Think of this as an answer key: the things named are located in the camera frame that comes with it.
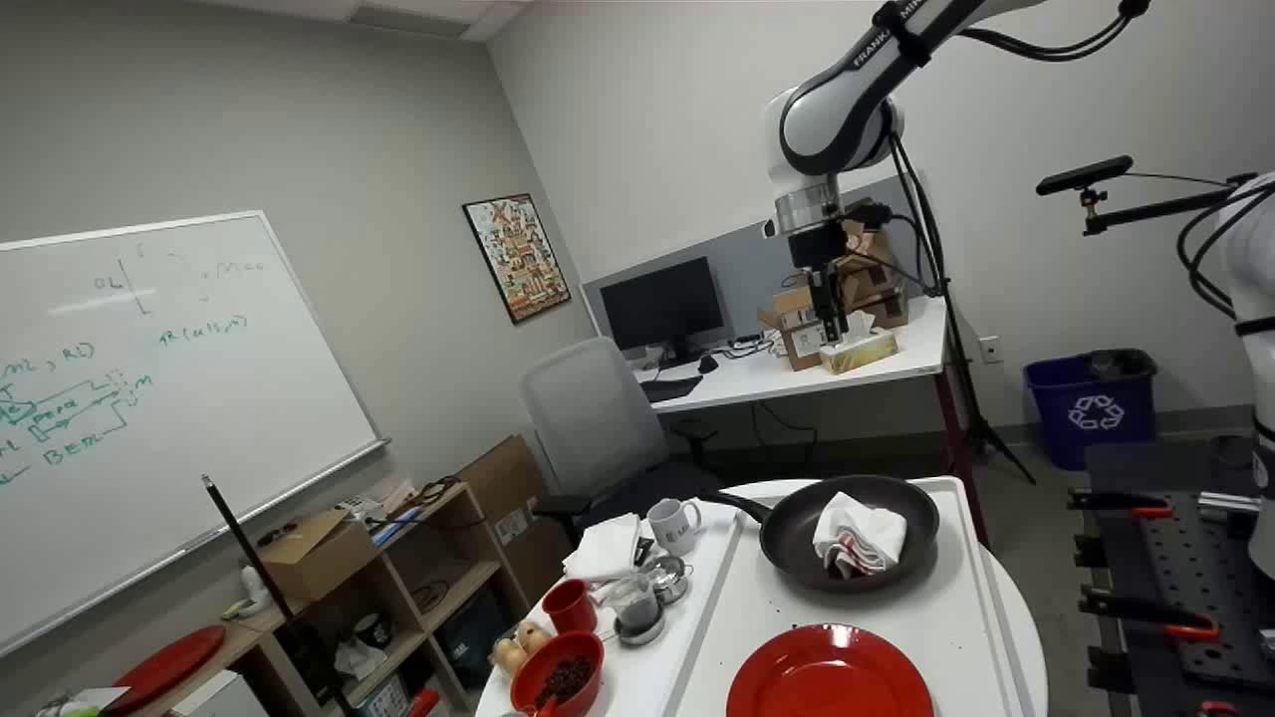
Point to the thin black pole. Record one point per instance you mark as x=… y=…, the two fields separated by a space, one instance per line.
x=262 y=570

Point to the small metal cup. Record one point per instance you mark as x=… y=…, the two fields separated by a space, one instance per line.
x=640 y=613
x=663 y=579

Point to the black keyboard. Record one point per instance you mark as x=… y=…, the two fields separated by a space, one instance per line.
x=672 y=388

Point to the black computer monitor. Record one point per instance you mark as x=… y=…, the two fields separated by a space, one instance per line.
x=663 y=303

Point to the large cardboard box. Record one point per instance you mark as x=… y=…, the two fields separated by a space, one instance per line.
x=510 y=491

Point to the brown cardboard box on desk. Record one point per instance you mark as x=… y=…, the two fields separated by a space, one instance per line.
x=802 y=339

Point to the wall whiteboard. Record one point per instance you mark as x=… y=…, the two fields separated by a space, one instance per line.
x=174 y=413

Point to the grey office chair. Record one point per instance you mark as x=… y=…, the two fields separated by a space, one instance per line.
x=591 y=413

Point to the blue recycling bin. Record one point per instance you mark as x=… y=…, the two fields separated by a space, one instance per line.
x=1091 y=413

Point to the white rectangular tray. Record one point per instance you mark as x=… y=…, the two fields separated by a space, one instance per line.
x=971 y=624

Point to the black camera bar on mount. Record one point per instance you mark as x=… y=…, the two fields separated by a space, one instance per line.
x=1080 y=173

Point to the grey desk partition panel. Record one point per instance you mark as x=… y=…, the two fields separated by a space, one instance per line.
x=743 y=274

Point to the small cardboard box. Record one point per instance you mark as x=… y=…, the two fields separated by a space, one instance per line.
x=306 y=559

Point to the red bowl with dark contents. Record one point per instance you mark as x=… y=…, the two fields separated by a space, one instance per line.
x=558 y=677

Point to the white office desk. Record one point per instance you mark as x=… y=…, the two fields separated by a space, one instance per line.
x=769 y=378

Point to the pale eggs pile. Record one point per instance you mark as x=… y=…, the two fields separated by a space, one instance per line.
x=521 y=648

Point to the wooden shelf unit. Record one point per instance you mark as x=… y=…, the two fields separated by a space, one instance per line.
x=424 y=579

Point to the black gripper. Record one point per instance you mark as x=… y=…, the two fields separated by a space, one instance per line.
x=818 y=254

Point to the red cup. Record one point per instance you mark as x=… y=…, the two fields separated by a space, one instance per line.
x=573 y=608

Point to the tissue box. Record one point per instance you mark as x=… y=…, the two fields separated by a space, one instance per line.
x=858 y=353

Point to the folded white napkin cloth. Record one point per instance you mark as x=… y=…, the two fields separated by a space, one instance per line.
x=602 y=547

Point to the black workbench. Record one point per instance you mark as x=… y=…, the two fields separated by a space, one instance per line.
x=1180 y=559

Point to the wrist mounted camera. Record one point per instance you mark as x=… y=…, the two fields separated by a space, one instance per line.
x=868 y=214

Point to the red disc plate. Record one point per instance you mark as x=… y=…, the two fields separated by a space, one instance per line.
x=164 y=665

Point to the black frying pan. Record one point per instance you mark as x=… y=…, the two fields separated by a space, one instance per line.
x=797 y=544

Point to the framed colourful poster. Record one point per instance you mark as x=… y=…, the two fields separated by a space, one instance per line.
x=521 y=256

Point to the stack of books and papers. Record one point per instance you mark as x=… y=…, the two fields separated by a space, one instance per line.
x=388 y=515

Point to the black tripod stand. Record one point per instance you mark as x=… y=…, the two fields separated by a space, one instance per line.
x=957 y=384

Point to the white cloth with red stripes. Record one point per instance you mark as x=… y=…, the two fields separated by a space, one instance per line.
x=864 y=533

